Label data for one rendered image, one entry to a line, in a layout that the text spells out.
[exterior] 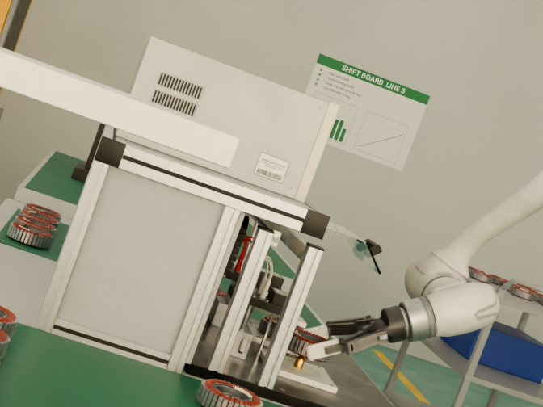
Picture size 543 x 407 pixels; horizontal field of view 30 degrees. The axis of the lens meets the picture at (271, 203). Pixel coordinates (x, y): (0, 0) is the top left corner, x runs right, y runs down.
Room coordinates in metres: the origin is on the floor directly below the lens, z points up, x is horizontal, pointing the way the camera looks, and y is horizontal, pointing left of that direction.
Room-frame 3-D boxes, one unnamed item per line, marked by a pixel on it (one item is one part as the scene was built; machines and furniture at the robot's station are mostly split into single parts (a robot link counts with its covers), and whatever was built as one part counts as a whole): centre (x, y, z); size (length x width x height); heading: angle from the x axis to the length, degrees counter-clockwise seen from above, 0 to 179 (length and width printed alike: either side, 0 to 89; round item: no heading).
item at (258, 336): (2.34, -0.13, 0.78); 0.15 x 0.15 x 0.01; 10
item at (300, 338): (2.10, -0.17, 0.83); 0.11 x 0.11 x 0.04
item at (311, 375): (2.10, -0.17, 0.78); 0.15 x 0.15 x 0.01; 10
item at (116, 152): (2.16, 0.17, 1.09); 0.68 x 0.44 x 0.05; 10
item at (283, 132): (2.17, 0.17, 1.22); 0.44 x 0.39 x 0.20; 10
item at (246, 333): (2.07, -0.03, 0.80); 0.08 x 0.05 x 0.06; 10
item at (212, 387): (1.71, -0.05, 0.77); 0.11 x 0.11 x 0.04
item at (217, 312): (2.31, 0.02, 0.80); 0.08 x 0.05 x 0.06; 10
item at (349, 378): (2.22, -0.13, 0.76); 0.64 x 0.47 x 0.02; 10
